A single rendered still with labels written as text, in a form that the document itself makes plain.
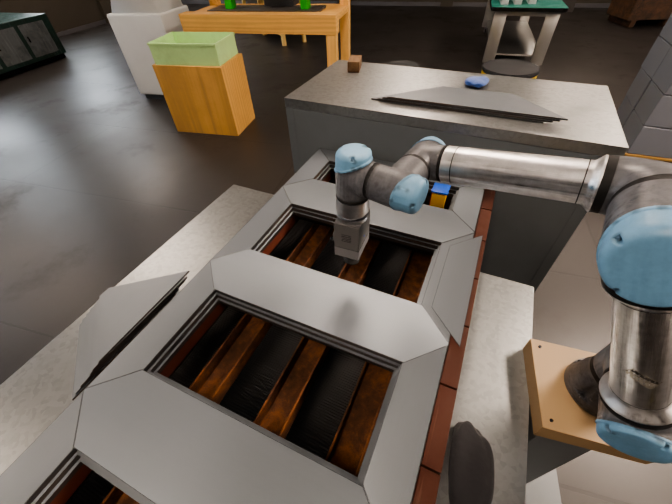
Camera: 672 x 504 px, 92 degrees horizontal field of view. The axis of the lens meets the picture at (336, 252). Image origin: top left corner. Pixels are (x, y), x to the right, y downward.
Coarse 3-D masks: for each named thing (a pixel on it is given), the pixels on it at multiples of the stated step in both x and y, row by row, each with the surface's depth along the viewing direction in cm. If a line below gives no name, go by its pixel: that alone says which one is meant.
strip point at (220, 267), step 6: (240, 252) 105; (246, 252) 105; (216, 258) 104; (222, 258) 104; (228, 258) 104; (234, 258) 103; (240, 258) 103; (216, 264) 102; (222, 264) 102; (228, 264) 102; (234, 264) 102; (216, 270) 100; (222, 270) 100; (228, 270) 100; (216, 276) 98; (222, 276) 98; (216, 282) 97
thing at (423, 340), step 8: (424, 312) 87; (424, 320) 85; (432, 320) 85; (416, 328) 84; (424, 328) 84; (432, 328) 84; (416, 336) 82; (424, 336) 82; (432, 336) 82; (416, 344) 81; (424, 344) 80; (432, 344) 80; (408, 352) 79; (416, 352) 79; (424, 352) 79; (408, 360) 78
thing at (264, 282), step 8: (272, 256) 104; (264, 264) 101; (272, 264) 101; (280, 264) 101; (288, 264) 101; (264, 272) 99; (272, 272) 99; (280, 272) 99; (256, 280) 97; (264, 280) 97; (272, 280) 97; (248, 288) 95; (256, 288) 95; (264, 288) 95; (272, 288) 94; (240, 296) 93; (248, 296) 93; (256, 296) 93; (264, 296) 92; (256, 304) 91
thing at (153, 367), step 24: (456, 192) 127; (288, 216) 122; (312, 216) 121; (336, 216) 118; (264, 240) 111; (408, 240) 110; (432, 240) 107; (456, 240) 106; (432, 264) 101; (432, 288) 93; (264, 312) 90; (432, 312) 87; (312, 336) 86; (168, 360) 83; (384, 360) 79; (216, 408) 73; (384, 408) 72; (264, 432) 69; (72, 456) 67; (312, 456) 67; (48, 480) 64; (120, 480) 64; (360, 480) 62
